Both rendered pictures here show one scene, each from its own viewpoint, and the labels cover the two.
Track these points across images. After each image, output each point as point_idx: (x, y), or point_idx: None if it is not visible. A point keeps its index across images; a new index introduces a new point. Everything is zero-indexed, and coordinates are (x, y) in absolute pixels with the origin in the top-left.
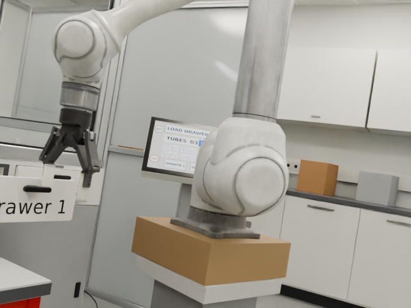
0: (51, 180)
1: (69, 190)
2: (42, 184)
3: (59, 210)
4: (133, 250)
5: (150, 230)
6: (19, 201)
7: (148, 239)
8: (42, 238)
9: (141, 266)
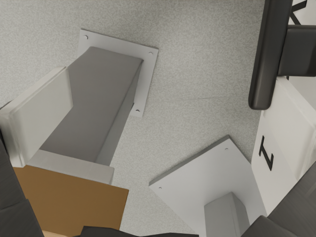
0: (276, 131)
1: (276, 203)
2: (281, 85)
3: (265, 141)
4: (122, 190)
5: (61, 217)
6: (308, 2)
7: (67, 203)
8: None
9: (93, 169)
